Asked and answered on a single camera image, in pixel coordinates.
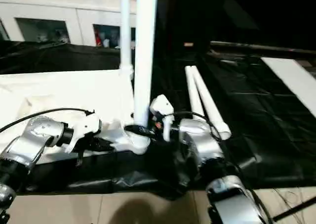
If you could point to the white plastic table leg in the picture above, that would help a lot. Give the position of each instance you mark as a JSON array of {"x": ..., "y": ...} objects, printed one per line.
[
  {"x": 209, "y": 103},
  {"x": 126, "y": 23},
  {"x": 145, "y": 48},
  {"x": 193, "y": 93}
]

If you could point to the white plastic table top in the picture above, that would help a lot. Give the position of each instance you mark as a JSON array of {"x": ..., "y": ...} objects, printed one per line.
[{"x": 61, "y": 90}]

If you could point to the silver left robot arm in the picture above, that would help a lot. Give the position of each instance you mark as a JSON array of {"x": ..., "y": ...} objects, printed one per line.
[{"x": 32, "y": 140}]

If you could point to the red white small bottle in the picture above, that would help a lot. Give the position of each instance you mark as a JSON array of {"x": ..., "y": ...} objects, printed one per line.
[{"x": 98, "y": 38}]

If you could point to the black mat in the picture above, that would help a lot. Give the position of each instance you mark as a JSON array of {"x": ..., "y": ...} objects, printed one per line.
[{"x": 259, "y": 135}]

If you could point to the black case with gold label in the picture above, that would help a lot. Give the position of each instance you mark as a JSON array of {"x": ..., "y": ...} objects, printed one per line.
[{"x": 172, "y": 23}]

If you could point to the black long bar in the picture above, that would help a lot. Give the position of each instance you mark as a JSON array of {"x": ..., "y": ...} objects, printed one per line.
[{"x": 259, "y": 47}]

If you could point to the white cabinet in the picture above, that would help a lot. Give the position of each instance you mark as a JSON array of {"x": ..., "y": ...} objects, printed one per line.
[{"x": 49, "y": 6}]

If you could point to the white flat sheet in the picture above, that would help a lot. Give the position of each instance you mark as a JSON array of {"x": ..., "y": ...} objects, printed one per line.
[{"x": 291, "y": 80}]

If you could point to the black stand leg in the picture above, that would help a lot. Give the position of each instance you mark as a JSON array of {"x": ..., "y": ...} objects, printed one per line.
[{"x": 296, "y": 209}]

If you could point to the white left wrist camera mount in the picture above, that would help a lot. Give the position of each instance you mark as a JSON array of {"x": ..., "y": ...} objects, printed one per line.
[{"x": 86, "y": 125}]

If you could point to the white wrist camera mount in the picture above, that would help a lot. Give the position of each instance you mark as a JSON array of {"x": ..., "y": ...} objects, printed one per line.
[
  {"x": 86, "y": 125},
  {"x": 161, "y": 105}
]

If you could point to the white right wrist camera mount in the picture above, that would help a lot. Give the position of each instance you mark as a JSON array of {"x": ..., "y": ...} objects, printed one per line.
[{"x": 161, "y": 105}]

